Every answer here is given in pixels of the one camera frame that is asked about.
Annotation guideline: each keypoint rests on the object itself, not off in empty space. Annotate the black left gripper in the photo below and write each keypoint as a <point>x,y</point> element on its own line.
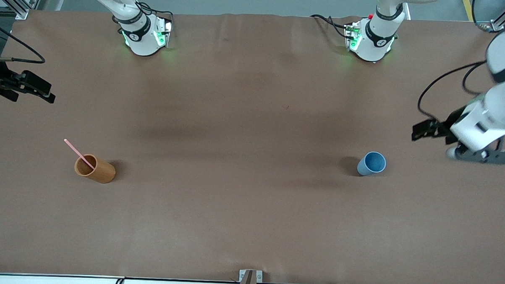
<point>451,123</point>

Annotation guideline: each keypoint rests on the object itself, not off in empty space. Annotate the pink chopstick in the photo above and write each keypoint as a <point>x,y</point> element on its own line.
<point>78,152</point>

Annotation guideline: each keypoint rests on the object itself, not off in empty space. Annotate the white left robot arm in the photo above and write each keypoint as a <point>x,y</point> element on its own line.
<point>375,41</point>

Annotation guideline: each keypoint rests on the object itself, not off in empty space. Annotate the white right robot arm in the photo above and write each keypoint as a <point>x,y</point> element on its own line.
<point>140,39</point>

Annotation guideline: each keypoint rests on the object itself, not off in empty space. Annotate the blue cup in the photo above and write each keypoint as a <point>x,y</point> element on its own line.
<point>367,166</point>

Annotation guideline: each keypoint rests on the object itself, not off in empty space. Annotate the wooden cup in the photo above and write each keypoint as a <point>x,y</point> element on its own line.
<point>102,171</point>

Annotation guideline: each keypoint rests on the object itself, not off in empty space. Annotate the table cover mat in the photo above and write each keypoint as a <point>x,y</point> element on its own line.
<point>251,167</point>

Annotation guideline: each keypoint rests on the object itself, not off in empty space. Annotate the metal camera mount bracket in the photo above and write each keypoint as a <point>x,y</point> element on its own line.
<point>249,282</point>

